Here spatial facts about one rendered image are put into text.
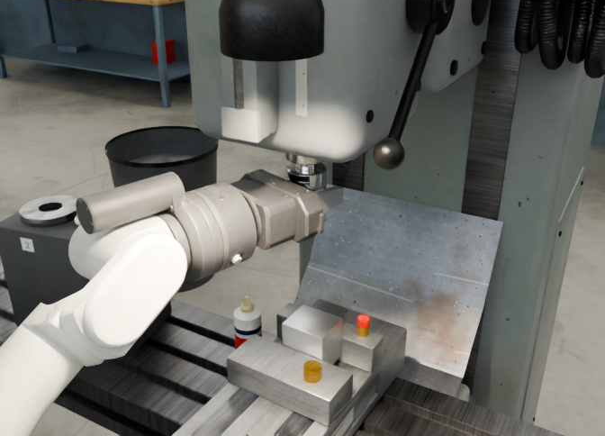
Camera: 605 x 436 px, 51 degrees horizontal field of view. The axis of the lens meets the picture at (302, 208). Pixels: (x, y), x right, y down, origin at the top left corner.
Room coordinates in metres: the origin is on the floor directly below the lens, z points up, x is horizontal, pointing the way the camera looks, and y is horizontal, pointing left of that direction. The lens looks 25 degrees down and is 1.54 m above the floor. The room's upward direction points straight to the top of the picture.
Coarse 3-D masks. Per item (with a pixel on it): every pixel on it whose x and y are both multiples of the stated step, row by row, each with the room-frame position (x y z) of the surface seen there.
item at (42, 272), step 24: (24, 216) 0.86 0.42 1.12; (48, 216) 0.86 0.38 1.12; (72, 216) 0.87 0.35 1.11; (0, 240) 0.85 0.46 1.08; (24, 240) 0.84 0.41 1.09; (48, 240) 0.82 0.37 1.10; (24, 264) 0.84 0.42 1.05; (48, 264) 0.83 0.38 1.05; (24, 288) 0.84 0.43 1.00; (48, 288) 0.83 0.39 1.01; (72, 288) 0.82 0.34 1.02; (24, 312) 0.85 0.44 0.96; (168, 312) 0.89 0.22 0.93; (144, 336) 0.82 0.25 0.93
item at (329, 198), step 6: (336, 186) 0.68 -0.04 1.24; (318, 192) 0.66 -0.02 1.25; (324, 192) 0.66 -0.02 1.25; (330, 192) 0.66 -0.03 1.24; (336, 192) 0.67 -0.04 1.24; (342, 192) 0.68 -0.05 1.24; (318, 198) 0.65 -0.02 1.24; (324, 198) 0.66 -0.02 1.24; (330, 198) 0.66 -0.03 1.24; (336, 198) 0.67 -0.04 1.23; (342, 198) 0.68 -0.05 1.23; (324, 204) 0.66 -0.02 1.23; (330, 204) 0.66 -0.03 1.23; (336, 204) 0.67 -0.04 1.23; (324, 210) 0.66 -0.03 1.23
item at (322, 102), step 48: (192, 0) 0.64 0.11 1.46; (336, 0) 0.57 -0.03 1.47; (384, 0) 0.60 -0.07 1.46; (192, 48) 0.65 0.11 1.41; (336, 48) 0.57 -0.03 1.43; (384, 48) 0.61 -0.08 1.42; (192, 96) 0.66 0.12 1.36; (288, 96) 0.59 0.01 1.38; (336, 96) 0.57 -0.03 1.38; (384, 96) 0.61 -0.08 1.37; (288, 144) 0.59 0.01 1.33; (336, 144) 0.57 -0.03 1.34
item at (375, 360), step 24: (288, 312) 0.74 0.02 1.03; (336, 312) 0.80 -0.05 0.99; (384, 336) 0.74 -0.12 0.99; (360, 360) 0.67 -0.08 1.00; (384, 360) 0.69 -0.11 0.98; (360, 384) 0.64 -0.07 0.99; (384, 384) 0.70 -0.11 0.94; (216, 408) 0.60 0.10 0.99; (240, 408) 0.60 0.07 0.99; (264, 408) 0.60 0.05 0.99; (360, 408) 0.64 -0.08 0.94; (192, 432) 0.56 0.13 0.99; (216, 432) 0.56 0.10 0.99; (240, 432) 0.56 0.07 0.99; (264, 432) 0.56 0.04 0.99; (288, 432) 0.56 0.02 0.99; (312, 432) 0.56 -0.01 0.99; (336, 432) 0.59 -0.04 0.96
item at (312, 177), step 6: (288, 168) 0.67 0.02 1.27; (294, 168) 0.67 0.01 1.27; (318, 168) 0.67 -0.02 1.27; (324, 168) 0.68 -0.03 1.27; (288, 174) 0.67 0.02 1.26; (294, 174) 0.66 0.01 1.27; (300, 174) 0.66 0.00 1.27; (306, 174) 0.66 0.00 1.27; (312, 174) 0.66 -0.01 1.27; (318, 174) 0.66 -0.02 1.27; (324, 174) 0.67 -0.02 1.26; (294, 180) 0.66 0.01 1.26; (300, 180) 0.66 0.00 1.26; (306, 180) 0.66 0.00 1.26; (312, 180) 0.66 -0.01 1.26; (318, 180) 0.66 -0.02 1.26
